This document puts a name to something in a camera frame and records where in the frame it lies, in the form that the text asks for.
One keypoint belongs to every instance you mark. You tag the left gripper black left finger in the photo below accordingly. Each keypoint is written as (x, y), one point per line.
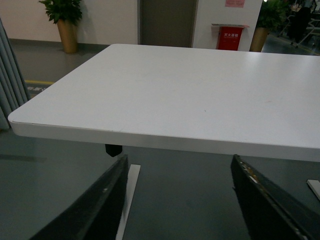
(96, 214)

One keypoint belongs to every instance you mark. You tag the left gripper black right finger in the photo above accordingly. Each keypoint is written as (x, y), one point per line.
(270, 212)

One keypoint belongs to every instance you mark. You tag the black under-table control box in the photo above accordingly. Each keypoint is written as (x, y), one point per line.
(113, 150)

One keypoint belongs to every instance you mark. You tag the grey curtain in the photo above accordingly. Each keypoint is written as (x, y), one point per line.
(13, 89)

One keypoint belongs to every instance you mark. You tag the right potted plant gold pot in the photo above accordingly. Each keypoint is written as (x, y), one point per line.
(272, 14)

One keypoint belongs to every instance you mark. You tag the potted plant gold pot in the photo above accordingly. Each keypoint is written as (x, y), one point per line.
(272, 14)
(66, 14)

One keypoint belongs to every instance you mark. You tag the red fire extinguisher box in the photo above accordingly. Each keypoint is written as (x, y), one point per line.
(229, 36)

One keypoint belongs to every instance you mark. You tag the left potted plant gold pot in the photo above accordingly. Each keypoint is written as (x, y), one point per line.
(66, 14)

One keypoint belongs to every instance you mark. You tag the grey door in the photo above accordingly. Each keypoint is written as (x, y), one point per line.
(168, 23)

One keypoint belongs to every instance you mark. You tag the pink paper notice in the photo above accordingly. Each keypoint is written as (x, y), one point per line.
(234, 3)

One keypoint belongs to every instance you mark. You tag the white table leg frame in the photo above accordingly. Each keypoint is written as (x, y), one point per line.
(193, 202)

